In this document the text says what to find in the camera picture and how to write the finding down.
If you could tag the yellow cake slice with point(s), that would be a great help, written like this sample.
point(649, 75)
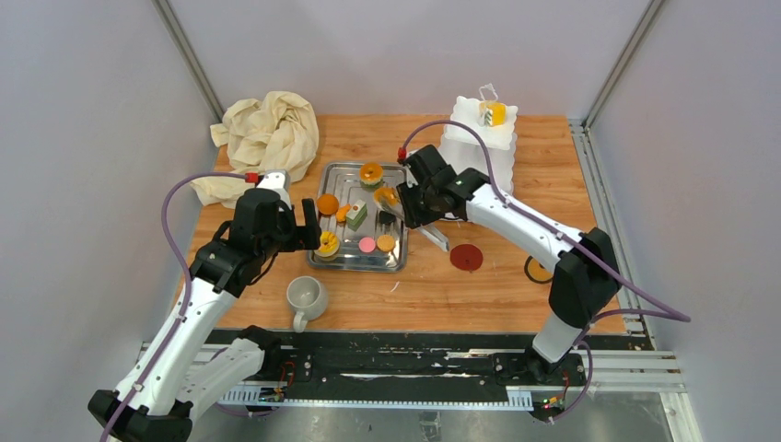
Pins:
point(492, 113)

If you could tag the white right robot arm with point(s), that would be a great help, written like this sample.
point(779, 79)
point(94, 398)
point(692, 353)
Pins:
point(583, 265)

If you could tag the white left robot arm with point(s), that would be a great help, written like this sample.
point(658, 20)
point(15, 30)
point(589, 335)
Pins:
point(161, 399)

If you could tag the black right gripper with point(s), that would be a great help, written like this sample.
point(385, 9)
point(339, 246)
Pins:
point(414, 218)

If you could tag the black sandwich cookie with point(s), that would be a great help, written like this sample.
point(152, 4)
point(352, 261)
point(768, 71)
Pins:
point(386, 218)

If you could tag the green layered cake slice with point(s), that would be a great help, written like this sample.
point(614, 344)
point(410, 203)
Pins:
point(356, 215)

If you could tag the white ceramic mug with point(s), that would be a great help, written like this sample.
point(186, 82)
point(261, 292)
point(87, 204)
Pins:
point(308, 299)

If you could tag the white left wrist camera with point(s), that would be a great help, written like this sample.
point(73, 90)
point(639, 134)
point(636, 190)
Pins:
point(278, 181)

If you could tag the red apple coaster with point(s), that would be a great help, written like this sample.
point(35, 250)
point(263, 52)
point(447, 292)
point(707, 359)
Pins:
point(466, 257)

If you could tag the cream crumpled cloth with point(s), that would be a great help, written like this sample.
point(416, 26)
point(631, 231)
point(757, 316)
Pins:
point(279, 131)

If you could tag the yellow round biscuit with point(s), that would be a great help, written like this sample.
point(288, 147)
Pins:
point(386, 243)

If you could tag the yellow glazed donut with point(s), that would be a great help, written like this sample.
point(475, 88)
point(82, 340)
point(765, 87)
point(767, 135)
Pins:
point(329, 245)

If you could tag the orange ball fruit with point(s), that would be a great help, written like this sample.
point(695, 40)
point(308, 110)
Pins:
point(328, 204)

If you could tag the stainless steel tray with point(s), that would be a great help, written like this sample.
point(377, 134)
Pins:
point(340, 178)

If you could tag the white three-tier dessert stand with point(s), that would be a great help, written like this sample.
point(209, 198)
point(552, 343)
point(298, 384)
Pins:
point(490, 150)

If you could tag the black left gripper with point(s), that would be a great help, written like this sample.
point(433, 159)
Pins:
point(308, 235)

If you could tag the pink sandwich cookie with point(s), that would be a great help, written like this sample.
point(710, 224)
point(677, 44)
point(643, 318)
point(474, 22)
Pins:
point(367, 245)

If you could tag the orange topped tart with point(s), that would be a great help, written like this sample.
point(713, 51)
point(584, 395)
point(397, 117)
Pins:
point(386, 198)
point(371, 175)

